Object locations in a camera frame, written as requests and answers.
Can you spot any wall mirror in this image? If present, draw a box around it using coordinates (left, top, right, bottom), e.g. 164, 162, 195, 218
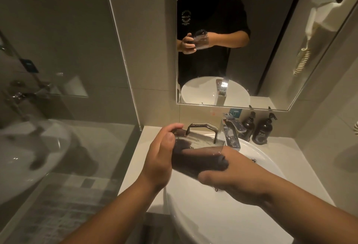
176, 0, 358, 112

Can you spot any blue sticker on glass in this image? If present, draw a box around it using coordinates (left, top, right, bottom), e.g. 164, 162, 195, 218
20, 58, 40, 74

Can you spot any chrome sink faucet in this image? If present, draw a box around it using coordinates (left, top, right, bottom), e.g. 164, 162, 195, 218
222, 113, 247, 152

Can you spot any glass shower partition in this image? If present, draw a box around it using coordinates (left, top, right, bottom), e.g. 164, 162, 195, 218
0, 0, 142, 244

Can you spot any person's left hand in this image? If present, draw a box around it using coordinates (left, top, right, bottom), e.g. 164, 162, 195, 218
139, 123, 185, 194

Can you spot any dark pump bottle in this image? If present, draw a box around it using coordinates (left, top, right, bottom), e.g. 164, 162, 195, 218
241, 111, 257, 142
251, 112, 277, 145

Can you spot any chrome shower mixer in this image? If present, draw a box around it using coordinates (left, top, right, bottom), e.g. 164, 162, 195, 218
4, 79, 52, 107

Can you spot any white round sink basin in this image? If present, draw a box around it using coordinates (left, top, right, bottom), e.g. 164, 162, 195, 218
163, 133, 295, 244

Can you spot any person's right hand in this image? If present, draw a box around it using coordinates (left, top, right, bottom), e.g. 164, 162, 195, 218
171, 147, 271, 206

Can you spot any person's left forearm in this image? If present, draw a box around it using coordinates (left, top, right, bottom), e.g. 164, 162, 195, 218
60, 174, 168, 244

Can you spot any person's right forearm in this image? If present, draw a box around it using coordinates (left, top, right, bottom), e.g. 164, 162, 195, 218
260, 179, 358, 244

